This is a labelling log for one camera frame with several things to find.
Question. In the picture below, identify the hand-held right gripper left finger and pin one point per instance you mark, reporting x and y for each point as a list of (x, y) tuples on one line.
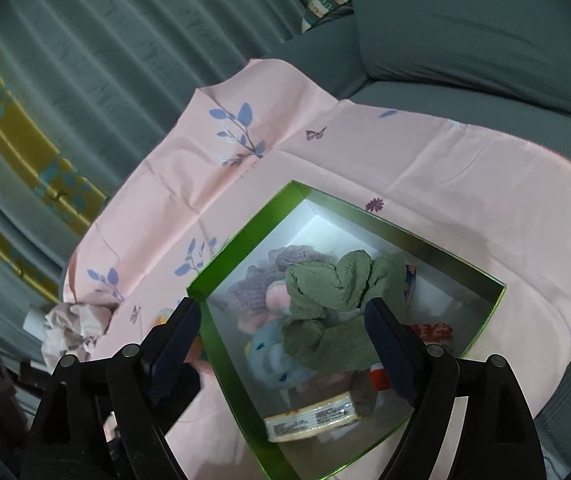
[(175, 355)]

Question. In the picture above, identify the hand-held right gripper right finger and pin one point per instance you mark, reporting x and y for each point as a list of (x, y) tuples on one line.
[(390, 355)]

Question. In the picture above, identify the green crinkled cloth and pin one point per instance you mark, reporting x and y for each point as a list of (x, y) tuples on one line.
[(325, 290)]

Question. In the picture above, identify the blue elephant plush toy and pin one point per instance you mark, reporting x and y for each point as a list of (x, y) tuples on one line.
[(270, 355)]

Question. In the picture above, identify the packaged yellow sponge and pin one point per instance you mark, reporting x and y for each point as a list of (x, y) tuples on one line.
[(315, 415)]

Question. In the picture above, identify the purple knitted cloth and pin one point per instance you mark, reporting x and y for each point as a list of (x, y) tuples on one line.
[(260, 285)]

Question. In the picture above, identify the green cardboard box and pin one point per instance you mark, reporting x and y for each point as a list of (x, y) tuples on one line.
[(365, 240)]

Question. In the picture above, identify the crumpled beige cloth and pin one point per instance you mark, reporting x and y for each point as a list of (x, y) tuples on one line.
[(75, 330)]

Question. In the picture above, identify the pink floral cloth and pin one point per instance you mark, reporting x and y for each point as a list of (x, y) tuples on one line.
[(415, 160)]

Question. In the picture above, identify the grey sofa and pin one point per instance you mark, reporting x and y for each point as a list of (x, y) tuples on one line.
[(465, 105)]

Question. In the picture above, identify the grey curtain with yellow bands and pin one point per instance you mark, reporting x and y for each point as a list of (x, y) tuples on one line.
[(115, 60)]

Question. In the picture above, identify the grey sofa cushion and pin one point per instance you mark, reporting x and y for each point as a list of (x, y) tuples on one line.
[(465, 25)]

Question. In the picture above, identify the patterned pillow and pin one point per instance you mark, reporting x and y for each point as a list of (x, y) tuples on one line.
[(325, 2)]

